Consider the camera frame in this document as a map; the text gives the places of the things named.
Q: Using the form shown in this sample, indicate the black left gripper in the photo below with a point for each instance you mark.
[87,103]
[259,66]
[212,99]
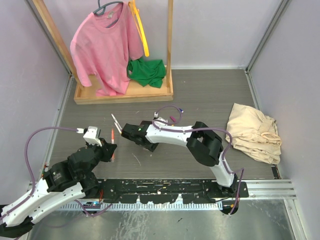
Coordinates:
[107,149]

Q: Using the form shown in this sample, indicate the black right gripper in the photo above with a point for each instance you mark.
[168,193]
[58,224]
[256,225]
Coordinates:
[151,147]

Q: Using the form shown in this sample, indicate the orange highlighter pen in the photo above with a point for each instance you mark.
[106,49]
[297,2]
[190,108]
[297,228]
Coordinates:
[113,142]

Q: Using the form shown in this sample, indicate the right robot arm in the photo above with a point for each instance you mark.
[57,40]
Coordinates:
[202,142]

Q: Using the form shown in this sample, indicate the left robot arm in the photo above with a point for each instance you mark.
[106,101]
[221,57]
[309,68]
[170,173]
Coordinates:
[65,181]

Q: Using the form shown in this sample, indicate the white pen yellow end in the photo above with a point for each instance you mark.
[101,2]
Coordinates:
[118,128]

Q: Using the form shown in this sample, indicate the white pen purple end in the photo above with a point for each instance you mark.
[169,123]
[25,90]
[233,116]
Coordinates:
[115,120]

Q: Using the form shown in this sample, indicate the wooden rack base tray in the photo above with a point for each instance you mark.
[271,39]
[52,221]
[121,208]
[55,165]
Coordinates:
[135,93]

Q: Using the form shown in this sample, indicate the green cloth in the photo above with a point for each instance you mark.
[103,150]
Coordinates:
[147,72]

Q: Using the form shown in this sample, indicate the pink shirt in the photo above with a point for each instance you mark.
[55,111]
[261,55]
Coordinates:
[103,45]

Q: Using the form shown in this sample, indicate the beige cloth bag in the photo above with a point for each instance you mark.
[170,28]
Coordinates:
[254,133]

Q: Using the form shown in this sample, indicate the grey clothes hanger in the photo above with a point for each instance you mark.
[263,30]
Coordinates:
[105,8]

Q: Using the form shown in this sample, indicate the yellow hanger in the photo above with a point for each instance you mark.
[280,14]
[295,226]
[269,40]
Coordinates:
[139,25]

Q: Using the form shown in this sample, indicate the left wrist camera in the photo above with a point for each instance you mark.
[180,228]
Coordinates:
[92,136]

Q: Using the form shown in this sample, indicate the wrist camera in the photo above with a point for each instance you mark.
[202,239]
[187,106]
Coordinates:
[92,136]
[158,116]

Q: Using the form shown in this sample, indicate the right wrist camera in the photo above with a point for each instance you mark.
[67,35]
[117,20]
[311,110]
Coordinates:
[158,116]

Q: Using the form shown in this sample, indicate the wooden rack right post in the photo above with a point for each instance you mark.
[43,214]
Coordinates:
[169,41]

